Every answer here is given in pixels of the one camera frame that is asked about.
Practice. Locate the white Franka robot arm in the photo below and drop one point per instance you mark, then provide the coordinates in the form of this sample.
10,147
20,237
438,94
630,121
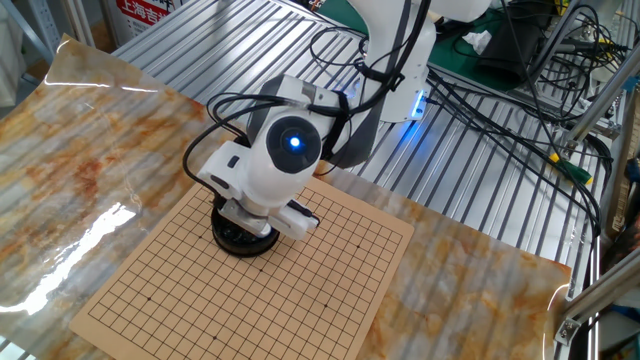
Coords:
270,180

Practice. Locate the marble patterned glossy sheet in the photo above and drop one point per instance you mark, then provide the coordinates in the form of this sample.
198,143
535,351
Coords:
75,150

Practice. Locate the crumpled white tissue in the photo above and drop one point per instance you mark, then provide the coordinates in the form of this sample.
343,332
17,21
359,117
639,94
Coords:
477,41

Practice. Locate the green table mat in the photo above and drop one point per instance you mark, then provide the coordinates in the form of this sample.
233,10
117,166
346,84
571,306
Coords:
450,60

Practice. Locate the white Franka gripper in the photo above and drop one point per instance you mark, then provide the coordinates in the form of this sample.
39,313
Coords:
222,170

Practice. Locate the aluminium frame post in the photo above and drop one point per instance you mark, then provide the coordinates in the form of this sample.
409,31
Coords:
600,295
600,100

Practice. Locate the silver blue wrist camera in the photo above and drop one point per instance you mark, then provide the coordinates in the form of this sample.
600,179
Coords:
245,217

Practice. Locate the tan Go board mat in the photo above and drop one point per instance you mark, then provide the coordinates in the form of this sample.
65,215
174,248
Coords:
250,310

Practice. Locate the black bag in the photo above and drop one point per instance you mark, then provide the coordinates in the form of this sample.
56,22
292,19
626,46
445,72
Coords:
510,50

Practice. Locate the black bowl of black stones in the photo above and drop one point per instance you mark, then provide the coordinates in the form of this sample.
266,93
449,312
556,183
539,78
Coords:
240,246

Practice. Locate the box with red sign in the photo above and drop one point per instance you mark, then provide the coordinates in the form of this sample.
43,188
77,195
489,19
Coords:
145,15

